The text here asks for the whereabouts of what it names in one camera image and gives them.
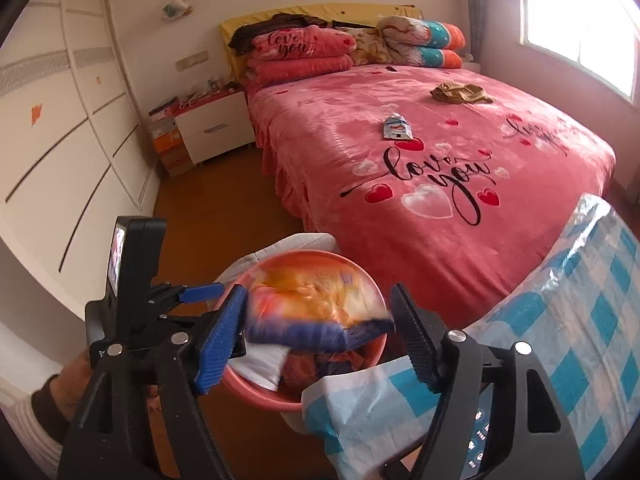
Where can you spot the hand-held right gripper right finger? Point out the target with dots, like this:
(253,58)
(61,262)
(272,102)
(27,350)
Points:
(415,335)

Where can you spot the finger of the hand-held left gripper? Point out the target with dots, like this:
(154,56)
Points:
(200,292)
(182,324)

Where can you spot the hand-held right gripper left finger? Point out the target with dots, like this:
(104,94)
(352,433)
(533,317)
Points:
(220,345)

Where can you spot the orange bread packet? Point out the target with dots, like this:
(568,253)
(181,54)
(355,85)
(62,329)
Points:
(310,305)

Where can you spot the person's left forearm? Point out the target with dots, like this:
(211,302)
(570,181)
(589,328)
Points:
(27,435)

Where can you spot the person's left hand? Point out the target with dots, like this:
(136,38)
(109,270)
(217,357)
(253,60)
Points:
(72,385)

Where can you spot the white crumpled packet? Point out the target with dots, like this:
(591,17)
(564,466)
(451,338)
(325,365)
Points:
(260,367)

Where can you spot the white plastic bag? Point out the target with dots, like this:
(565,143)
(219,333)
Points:
(280,250)

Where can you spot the black smartphone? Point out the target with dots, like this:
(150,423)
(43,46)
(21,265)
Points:
(477,440)

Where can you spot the brown cardboard box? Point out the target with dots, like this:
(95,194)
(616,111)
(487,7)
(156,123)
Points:
(177,165)

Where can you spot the pink heart print bed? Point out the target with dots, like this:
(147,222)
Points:
(400,200)

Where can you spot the orange shoe box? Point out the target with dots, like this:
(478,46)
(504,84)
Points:
(170,144)

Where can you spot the white nightstand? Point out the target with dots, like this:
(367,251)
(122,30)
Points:
(215,127)

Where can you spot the dark flat box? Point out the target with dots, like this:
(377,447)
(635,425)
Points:
(162,106)

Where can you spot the white wardrobe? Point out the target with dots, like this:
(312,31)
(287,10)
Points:
(65,110)

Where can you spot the small white blue packet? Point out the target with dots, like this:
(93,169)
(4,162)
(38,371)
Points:
(397,128)

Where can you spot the gold cloth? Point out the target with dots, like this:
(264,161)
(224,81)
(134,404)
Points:
(462,94)

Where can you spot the dark brown cloth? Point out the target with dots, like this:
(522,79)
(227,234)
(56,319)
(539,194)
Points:
(270,27)

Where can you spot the white box under window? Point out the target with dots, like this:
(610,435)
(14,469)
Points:
(471,63)

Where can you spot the floral pillow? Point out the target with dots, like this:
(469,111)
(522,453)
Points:
(370,47)

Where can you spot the colourful rolled quilt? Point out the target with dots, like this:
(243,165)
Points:
(425,42)

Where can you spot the yellow headboard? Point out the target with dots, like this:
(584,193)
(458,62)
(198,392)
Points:
(350,12)

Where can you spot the grey patterned curtain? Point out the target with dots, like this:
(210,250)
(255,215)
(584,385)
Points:
(472,10)

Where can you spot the window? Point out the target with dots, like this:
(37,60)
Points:
(585,15)

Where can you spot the wall switch panel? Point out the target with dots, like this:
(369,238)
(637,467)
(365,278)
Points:
(191,59)

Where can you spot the bag hanging on wall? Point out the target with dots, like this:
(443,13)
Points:
(177,7)

